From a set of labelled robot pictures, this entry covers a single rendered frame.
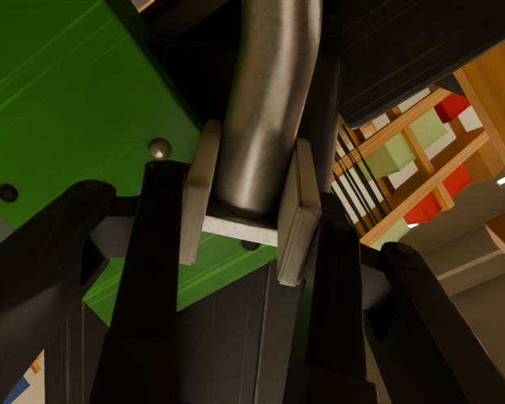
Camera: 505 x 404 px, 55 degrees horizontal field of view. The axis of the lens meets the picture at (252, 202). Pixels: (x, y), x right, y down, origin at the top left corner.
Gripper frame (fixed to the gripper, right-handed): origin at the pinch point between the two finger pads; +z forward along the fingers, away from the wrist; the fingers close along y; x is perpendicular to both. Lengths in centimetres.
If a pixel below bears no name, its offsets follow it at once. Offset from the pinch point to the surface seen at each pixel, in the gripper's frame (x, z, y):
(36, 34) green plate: 3.0, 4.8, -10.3
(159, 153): -1.0, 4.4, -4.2
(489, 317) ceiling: -319, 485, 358
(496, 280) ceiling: -309, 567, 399
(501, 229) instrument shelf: -18, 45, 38
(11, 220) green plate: -6.6, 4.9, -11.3
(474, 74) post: -1, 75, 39
